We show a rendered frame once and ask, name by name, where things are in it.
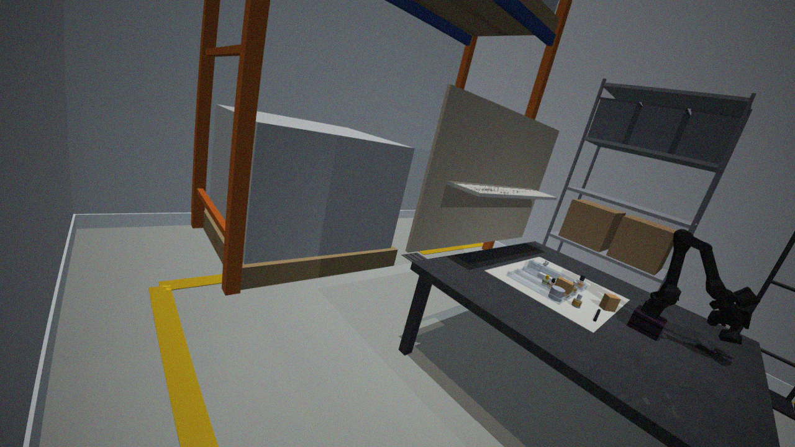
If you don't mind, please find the brown rectangular block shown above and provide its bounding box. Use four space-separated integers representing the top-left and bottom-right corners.
599 293 621 312

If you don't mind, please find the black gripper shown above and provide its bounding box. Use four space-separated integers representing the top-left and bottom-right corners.
719 304 753 345

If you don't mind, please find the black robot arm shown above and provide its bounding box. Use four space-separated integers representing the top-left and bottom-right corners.
642 229 760 327

